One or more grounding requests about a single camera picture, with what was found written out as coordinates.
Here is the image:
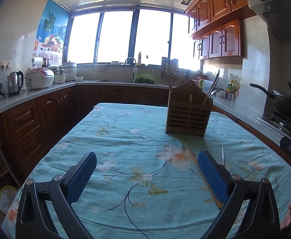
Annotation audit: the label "light wooden chopstick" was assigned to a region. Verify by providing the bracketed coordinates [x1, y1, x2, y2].
[183, 139, 223, 209]

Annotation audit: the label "dark metal chopstick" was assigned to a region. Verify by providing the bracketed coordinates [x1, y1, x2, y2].
[203, 70, 220, 101]

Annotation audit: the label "kitchen faucet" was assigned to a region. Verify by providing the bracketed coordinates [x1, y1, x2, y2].
[124, 56, 138, 83]

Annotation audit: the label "steel fork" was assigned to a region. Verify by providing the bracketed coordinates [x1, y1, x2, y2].
[221, 146, 225, 166]

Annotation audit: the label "floral teal tablecloth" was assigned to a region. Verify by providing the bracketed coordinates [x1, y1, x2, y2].
[1, 102, 291, 239]

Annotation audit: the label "brown wooden utensil holder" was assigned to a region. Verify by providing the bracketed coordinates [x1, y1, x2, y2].
[165, 80, 213, 137]

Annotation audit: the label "steel soup ladle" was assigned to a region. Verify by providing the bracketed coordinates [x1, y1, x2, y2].
[202, 89, 223, 105]

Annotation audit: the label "cooking oil bottle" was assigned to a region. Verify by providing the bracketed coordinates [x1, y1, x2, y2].
[226, 79, 239, 93]

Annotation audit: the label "clear plastic measuring jug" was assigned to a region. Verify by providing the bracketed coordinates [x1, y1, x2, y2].
[198, 79, 213, 93]

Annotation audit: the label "white pink rice cooker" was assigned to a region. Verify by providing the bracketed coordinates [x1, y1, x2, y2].
[25, 68, 54, 90]

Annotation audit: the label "knife rack on counter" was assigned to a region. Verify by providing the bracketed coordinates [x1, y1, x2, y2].
[161, 57, 180, 82]

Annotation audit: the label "steel electric kettle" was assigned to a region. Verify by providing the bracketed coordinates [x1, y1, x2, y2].
[7, 71, 24, 97]

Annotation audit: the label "green colander with vegetables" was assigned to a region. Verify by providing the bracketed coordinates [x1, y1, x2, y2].
[133, 73, 156, 84]

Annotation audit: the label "steel range hood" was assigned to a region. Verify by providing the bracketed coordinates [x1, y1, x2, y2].
[248, 0, 291, 43]

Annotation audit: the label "black wok with handle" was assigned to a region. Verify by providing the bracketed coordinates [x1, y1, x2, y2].
[249, 83, 291, 120]

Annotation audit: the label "tropical fruit wall poster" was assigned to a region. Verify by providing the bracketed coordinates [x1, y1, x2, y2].
[33, 0, 70, 65]

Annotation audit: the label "upper wooden wall cabinets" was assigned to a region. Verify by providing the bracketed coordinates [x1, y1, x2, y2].
[185, 0, 255, 60]

